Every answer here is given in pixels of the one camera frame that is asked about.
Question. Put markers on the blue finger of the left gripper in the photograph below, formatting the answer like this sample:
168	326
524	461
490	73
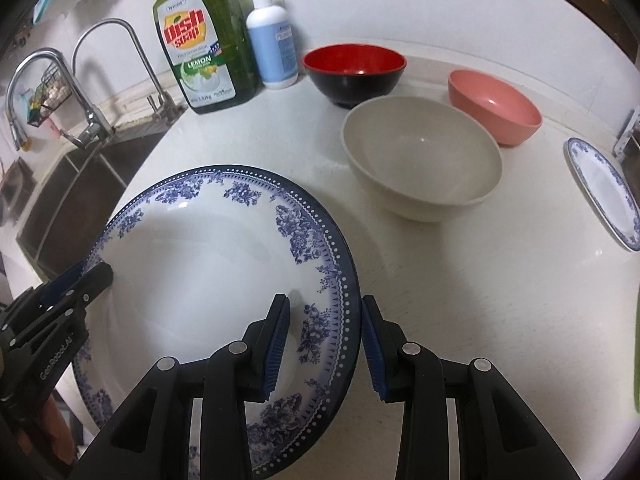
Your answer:
74	283
106	279

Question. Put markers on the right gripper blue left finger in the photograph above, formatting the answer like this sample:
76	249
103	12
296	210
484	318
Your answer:
266	339

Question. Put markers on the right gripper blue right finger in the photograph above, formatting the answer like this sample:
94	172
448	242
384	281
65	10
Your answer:
382	342

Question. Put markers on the large blue floral plate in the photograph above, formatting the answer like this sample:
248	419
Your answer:
196	258

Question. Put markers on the white bowl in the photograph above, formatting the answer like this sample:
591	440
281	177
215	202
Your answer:
421	159

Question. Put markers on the pink bowl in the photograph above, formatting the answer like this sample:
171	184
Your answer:
509	116

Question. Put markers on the red and black bowl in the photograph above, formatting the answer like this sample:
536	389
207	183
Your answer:
349	74

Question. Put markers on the small blue floral plate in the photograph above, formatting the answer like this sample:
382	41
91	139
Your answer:
607	191

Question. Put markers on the tall chrome kitchen faucet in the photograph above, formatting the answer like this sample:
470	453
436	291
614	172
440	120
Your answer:
97	125

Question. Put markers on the person's left hand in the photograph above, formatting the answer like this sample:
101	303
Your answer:
56	444

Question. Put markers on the stainless steel sink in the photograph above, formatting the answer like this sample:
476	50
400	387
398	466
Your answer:
79	196

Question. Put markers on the small chrome water faucet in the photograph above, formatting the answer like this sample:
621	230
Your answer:
110	57

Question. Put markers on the green dish soap bottle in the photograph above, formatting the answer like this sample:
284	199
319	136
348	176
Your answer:
207	47

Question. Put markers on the white metal pot rack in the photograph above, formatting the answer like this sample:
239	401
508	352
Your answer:
627	143

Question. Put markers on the white blue pump bottle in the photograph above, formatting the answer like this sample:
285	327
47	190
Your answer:
271	37

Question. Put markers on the wire sponge basket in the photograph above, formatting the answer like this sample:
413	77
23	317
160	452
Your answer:
49	95

